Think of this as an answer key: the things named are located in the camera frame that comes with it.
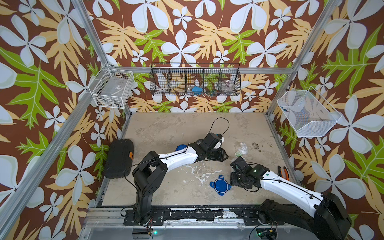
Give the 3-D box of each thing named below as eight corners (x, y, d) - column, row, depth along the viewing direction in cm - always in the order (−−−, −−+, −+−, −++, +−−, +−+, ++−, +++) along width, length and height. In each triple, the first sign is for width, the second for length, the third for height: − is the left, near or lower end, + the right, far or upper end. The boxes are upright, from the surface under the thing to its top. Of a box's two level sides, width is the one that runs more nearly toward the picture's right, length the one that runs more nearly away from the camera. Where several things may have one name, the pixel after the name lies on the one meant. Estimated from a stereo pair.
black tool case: (107, 179, 88) (101, 175, 83) (111, 147, 103) (107, 141, 97) (133, 174, 90) (129, 169, 85) (134, 143, 105) (130, 137, 99)
